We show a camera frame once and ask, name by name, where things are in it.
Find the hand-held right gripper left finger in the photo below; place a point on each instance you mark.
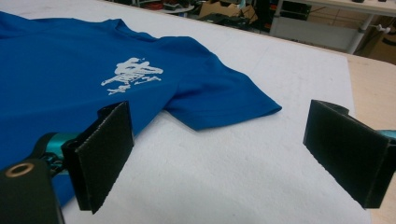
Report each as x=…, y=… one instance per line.
x=99, y=155

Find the round white table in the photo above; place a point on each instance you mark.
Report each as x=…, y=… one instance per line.
x=183, y=9

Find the white felt mat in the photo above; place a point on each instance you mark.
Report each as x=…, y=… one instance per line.
x=233, y=171

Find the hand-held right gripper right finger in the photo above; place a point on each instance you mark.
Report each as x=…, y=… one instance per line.
x=348, y=152

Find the open cardboard box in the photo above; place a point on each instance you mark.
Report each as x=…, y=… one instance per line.
x=218, y=9

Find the white desk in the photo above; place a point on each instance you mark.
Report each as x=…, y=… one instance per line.
x=342, y=6

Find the blue t-shirt with white print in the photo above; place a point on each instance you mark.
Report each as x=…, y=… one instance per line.
x=62, y=77

